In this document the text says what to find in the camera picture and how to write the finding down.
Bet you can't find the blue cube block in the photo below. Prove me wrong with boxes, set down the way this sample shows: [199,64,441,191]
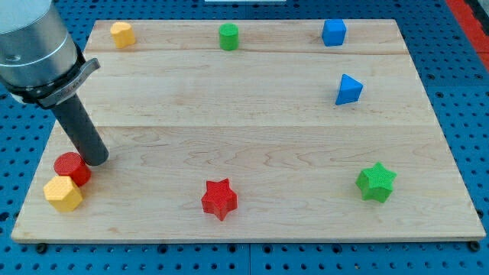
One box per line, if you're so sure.
[322,19,347,47]

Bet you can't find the red star block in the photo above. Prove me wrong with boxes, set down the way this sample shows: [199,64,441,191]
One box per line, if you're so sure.
[201,178,238,222]

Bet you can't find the green star block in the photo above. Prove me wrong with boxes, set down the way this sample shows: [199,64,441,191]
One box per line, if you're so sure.
[355,162,397,203]

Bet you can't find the yellow heart block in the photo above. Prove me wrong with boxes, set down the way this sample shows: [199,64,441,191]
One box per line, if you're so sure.
[110,21,136,49]

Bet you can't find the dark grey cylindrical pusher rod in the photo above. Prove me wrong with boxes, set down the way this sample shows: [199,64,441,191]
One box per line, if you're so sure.
[51,95,108,166]

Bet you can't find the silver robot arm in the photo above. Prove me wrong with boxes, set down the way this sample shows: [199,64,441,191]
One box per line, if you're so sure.
[1,0,108,166]

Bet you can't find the red tape strip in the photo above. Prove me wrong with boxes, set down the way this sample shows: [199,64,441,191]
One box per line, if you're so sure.
[445,0,488,70]

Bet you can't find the green cylinder block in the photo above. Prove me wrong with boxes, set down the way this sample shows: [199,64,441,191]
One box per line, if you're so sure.
[219,23,239,50]

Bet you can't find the wooden board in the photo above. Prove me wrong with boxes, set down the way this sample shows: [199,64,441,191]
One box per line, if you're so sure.
[11,19,486,244]

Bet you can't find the blue triangular prism block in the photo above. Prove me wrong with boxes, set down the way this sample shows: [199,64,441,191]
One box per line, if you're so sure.
[335,74,364,105]

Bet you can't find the red cylinder block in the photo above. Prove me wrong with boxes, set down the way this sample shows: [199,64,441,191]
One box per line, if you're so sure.
[53,152,91,186]

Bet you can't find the grey flange mount plate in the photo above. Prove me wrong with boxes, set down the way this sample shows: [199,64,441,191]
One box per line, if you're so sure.
[5,46,101,109]

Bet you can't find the yellow hexagon block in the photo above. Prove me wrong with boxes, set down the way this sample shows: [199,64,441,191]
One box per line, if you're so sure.
[43,176,83,212]

